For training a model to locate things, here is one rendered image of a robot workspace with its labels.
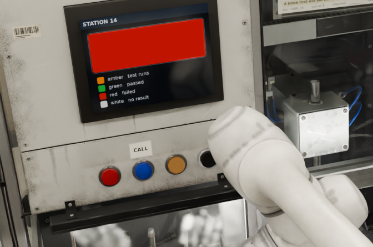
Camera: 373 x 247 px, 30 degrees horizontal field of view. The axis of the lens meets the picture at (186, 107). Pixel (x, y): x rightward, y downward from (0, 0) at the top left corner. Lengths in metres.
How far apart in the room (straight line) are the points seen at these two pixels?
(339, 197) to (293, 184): 0.18
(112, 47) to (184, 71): 0.13
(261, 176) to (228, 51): 0.29
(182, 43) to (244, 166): 0.25
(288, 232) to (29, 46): 0.51
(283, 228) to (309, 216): 0.19
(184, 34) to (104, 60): 0.14
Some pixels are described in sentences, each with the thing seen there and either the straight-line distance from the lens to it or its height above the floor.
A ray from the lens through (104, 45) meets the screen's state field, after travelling 1.14.
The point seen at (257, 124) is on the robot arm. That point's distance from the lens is 1.04.
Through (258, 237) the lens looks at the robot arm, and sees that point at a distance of 1.15.
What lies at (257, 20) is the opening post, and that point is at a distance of 1.22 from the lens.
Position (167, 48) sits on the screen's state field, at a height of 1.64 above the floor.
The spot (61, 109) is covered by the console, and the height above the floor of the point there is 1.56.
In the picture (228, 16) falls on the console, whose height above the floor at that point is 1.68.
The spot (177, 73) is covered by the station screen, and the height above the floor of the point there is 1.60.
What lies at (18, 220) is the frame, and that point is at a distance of 1.28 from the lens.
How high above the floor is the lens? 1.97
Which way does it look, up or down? 22 degrees down
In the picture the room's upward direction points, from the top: 5 degrees counter-clockwise
